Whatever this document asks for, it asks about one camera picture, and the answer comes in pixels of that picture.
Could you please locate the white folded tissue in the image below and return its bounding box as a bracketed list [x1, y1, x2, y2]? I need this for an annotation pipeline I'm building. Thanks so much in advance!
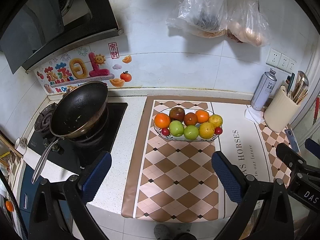
[245, 106, 264, 125]

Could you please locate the yellow lemon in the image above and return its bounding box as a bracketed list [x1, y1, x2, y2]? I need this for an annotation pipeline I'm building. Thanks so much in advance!
[199, 122, 215, 139]
[208, 114, 223, 128]

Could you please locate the dark red apple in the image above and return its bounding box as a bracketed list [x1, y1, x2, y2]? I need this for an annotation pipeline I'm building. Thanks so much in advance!
[169, 107, 185, 122]

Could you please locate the small orange tangerine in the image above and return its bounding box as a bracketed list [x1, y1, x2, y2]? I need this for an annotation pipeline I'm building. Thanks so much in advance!
[195, 109, 210, 124]

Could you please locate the black range hood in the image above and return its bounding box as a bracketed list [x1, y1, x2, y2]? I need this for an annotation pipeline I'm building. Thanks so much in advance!
[1, 0, 121, 73]

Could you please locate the beige utensil holder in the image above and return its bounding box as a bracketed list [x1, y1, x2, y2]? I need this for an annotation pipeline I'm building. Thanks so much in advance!
[264, 85, 300, 133]

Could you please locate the black gas stove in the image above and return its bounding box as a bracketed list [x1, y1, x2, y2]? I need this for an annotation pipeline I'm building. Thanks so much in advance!
[28, 102, 127, 174]

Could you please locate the black wok pan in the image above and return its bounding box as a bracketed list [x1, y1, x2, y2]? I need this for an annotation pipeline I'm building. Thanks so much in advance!
[31, 81, 108, 183]

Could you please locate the large orange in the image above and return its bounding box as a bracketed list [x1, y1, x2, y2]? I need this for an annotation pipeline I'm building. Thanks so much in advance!
[154, 113, 171, 129]

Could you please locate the clear plastic bag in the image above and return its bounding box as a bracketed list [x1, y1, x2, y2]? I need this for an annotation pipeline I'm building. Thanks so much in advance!
[166, 0, 228, 38]
[227, 0, 271, 47]

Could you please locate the glass floral fruit plate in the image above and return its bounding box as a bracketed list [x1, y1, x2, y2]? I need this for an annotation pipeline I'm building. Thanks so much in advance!
[153, 107, 223, 141]

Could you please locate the red cherry tomato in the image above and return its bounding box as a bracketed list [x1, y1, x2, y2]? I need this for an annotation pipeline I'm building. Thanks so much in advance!
[161, 128, 170, 137]
[215, 127, 223, 135]

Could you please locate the checkered brown table mat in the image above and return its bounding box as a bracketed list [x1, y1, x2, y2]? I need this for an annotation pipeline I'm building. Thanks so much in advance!
[121, 96, 290, 223]

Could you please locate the white cup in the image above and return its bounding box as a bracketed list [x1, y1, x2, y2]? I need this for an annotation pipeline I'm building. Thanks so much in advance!
[15, 138, 28, 155]

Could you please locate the white wall socket panel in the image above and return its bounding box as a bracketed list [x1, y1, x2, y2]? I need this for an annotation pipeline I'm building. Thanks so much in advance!
[266, 48, 296, 73]

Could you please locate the grey spray can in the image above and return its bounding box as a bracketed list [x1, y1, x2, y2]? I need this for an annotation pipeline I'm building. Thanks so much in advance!
[251, 68, 277, 111]

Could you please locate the colourful wall sticker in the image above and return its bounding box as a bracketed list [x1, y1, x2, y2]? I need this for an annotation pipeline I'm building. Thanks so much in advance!
[34, 39, 133, 94]

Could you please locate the brownish orange fruit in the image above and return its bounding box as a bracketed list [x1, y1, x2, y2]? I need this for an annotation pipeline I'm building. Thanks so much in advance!
[183, 113, 198, 126]

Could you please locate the green apple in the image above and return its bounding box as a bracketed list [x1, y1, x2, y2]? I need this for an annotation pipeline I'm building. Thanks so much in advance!
[169, 120, 184, 137]
[183, 125, 199, 140]

